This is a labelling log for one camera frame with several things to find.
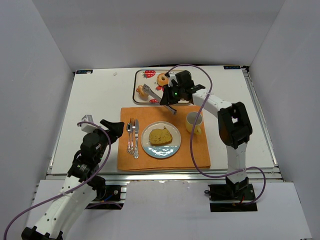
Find silver fork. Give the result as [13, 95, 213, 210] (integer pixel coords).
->
[129, 118, 136, 155]

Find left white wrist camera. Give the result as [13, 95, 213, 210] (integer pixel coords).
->
[81, 114, 96, 134]

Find orange cloth placemat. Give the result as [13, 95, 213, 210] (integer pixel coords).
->
[117, 105, 199, 171]

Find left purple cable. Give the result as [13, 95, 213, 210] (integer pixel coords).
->
[3, 120, 123, 240]

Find round plate blue white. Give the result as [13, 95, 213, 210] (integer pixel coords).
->
[140, 121, 182, 159]

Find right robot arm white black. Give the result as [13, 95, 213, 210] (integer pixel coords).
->
[160, 70, 253, 199]

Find purple cable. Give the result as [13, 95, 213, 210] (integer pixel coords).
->
[3, 120, 123, 240]
[163, 63, 266, 205]

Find yellow mug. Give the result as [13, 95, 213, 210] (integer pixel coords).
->
[185, 111, 203, 135]

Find metal serving tongs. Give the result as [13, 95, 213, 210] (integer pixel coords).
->
[142, 84, 177, 115]

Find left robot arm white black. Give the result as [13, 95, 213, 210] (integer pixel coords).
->
[21, 119, 125, 240]

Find blue table label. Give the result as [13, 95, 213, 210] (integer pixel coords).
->
[223, 65, 241, 70]
[75, 69, 93, 75]

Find sliced loaf bread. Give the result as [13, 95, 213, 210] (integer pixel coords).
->
[148, 126, 173, 146]

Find strawberry pattern tray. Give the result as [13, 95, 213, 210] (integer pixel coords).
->
[132, 69, 168, 106]

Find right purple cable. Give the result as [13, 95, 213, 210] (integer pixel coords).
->
[163, 63, 266, 205]

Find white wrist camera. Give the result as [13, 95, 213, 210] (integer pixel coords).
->
[165, 72, 178, 87]
[81, 114, 96, 134]

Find round sesame bun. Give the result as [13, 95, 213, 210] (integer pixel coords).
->
[136, 85, 149, 101]

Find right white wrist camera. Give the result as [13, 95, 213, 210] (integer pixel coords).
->
[165, 72, 178, 87]

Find silver table knife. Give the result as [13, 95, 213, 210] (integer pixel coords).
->
[133, 119, 139, 159]

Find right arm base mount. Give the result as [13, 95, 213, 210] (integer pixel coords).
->
[204, 184, 258, 213]

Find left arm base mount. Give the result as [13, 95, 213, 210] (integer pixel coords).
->
[86, 185, 125, 210]

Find right blue table label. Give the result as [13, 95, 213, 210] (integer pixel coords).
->
[223, 65, 241, 70]

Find left blue table label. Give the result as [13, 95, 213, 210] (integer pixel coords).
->
[75, 69, 93, 75]

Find bagel with hole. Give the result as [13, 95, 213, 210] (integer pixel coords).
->
[156, 73, 169, 87]

